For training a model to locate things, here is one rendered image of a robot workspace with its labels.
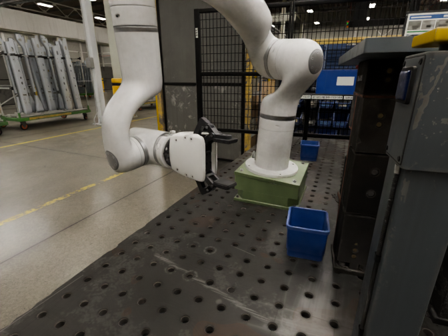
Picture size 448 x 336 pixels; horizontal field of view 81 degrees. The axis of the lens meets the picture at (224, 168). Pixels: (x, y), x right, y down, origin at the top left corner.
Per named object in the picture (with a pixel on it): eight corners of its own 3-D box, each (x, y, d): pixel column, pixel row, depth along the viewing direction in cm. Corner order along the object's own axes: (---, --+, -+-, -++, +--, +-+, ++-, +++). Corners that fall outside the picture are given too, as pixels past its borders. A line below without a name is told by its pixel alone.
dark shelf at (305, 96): (462, 103, 129) (464, 97, 128) (276, 99, 155) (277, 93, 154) (442, 99, 149) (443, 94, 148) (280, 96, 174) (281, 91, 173)
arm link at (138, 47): (95, 23, 45) (125, 181, 58) (166, 27, 56) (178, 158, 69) (69, 25, 50) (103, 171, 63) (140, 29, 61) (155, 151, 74)
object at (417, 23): (441, 72, 145) (457, 8, 135) (395, 73, 151) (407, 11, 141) (439, 72, 147) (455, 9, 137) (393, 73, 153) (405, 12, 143)
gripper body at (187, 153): (184, 127, 63) (221, 132, 57) (185, 167, 66) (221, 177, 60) (159, 131, 58) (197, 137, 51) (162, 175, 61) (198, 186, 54)
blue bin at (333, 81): (374, 95, 140) (379, 69, 136) (314, 93, 152) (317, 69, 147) (372, 93, 154) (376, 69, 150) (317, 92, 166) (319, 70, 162)
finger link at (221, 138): (212, 123, 55) (239, 125, 51) (212, 137, 56) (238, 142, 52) (202, 124, 53) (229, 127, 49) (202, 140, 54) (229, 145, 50)
